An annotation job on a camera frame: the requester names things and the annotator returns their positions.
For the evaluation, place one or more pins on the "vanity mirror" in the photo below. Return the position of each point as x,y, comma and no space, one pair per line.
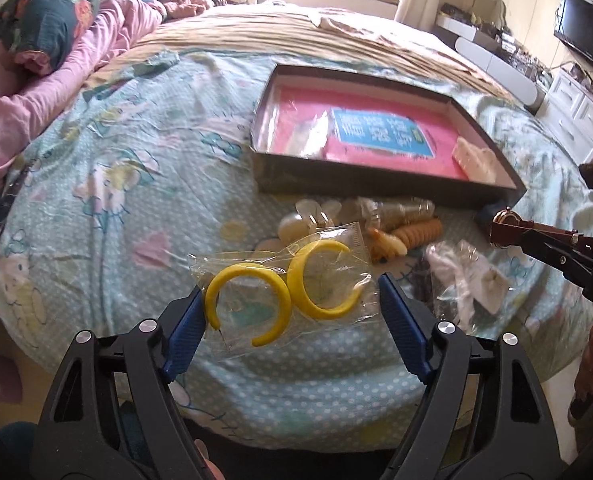
486,7

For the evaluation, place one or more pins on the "person's left hand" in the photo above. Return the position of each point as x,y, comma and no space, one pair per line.
209,462

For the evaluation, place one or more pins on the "white grey vanity desk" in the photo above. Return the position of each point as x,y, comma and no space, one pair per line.
481,55

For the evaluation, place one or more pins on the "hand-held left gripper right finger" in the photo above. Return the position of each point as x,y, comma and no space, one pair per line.
401,320

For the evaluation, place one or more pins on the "beige striped blanket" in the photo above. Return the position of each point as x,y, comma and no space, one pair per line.
326,45

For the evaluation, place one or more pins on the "white cloth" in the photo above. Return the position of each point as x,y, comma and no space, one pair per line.
336,25

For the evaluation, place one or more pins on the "yellow hoop earring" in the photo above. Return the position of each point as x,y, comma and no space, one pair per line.
296,280
244,270

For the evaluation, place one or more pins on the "dark blue cloth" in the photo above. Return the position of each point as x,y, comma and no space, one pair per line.
16,442

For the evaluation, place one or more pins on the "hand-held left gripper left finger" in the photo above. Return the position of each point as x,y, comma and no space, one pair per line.
189,320

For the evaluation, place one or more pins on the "dark cardboard box tray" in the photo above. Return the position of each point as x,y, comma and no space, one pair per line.
351,185

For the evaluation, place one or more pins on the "light blue cartoon bedsheet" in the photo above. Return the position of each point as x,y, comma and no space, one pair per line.
126,160

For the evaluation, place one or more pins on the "black television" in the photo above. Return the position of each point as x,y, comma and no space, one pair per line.
586,30

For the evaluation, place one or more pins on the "clear bag of white clips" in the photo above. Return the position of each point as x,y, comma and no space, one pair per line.
309,135

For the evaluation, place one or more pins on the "teal floral pillow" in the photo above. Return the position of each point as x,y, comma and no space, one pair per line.
41,15

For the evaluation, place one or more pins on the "person's right hand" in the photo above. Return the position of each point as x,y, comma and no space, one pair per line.
589,380

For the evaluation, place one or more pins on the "clear packet in box right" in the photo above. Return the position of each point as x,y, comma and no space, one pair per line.
476,157

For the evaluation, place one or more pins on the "pink quilt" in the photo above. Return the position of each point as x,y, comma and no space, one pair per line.
101,45

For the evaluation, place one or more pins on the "clear bag of cream clips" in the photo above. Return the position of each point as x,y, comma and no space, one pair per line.
296,225

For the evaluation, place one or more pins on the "clear bag of hoop earrings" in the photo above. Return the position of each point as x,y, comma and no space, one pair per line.
326,330

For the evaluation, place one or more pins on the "white drawer cabinet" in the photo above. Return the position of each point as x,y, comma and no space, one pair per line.
576,115

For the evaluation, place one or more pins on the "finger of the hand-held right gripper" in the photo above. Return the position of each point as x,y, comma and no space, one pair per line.
571,267
581,247

